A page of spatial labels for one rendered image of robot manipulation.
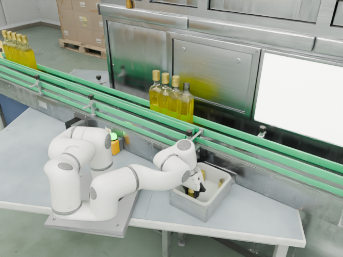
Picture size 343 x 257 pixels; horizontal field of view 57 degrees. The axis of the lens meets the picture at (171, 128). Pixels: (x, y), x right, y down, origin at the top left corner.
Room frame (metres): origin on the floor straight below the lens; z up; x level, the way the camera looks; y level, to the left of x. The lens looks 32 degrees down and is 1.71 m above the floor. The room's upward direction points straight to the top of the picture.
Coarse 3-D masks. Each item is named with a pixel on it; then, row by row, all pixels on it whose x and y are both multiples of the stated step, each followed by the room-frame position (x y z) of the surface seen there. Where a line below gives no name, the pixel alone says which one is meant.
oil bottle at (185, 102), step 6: (180, 96) 1.29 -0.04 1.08; (186, 96) 1.28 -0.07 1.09; (192, 96) 1.30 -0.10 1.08; (180, 102) 1.29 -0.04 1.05; (186, 102) 1.27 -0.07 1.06; (192, 102) 1.30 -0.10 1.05; (180, 108) 1.29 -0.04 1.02; (186, 108) 1.27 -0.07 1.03; (192, 108) 1.30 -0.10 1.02; (180, 114) 1.29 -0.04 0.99; (186, 114) 1.27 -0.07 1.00; (192, 114) 1.30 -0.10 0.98; (186, 120) 1.27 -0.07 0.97; (192, 120) 1.30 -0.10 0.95
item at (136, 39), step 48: (144, 0) 1.63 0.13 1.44; (192, 0) 1.49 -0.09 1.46; (240, 0) 1.36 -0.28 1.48; (288, 0) 1.25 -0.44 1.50; (336, 0) 1.14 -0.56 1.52; (144, 48) 1.65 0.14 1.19; (288, 48) 1.21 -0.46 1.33; (336, 48) 1.10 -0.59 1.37; (144, 96) 1.66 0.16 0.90; (288, 144) 1.17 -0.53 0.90
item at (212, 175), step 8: (200, 168) 1.10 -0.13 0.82; (208, 168) 1.08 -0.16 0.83; (216, 168) 1.07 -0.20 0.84; (208, 176) 1.08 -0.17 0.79; (216, 176) 1.06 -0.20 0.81; (224, 176) 1.04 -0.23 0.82; (208, 184) 1.05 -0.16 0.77; (216, 184) 1.05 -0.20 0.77; (224, 184) 0.97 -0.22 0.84; (176, 192) 0.93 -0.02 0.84; (184, 192) 1.00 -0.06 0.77; (208, 192) 1.00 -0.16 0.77; (216, 192) 0.92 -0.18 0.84; (192, 200) 0.88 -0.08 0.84; (200, 200) 0.95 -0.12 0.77; (208, 200) 0.95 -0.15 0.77
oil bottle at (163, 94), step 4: (160, 88) 1.37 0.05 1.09; (168, 88) 1.36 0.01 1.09; (160, 92) 1.35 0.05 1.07; (164, 92) 1.34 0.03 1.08; (168, 92) 1.34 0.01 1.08; (160, 96) 1.35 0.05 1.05; (164, 96) 1.34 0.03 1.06; (160, 100) 1.35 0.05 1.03; (164, 100) 1.34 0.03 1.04; (160, 104) 1.35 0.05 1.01; (164, 104) 1.34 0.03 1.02; (160, 108) 1.35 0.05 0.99; (164, 108) 1.34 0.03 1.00; (160, 112) 1.35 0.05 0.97; (164, 112) 1.34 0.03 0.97
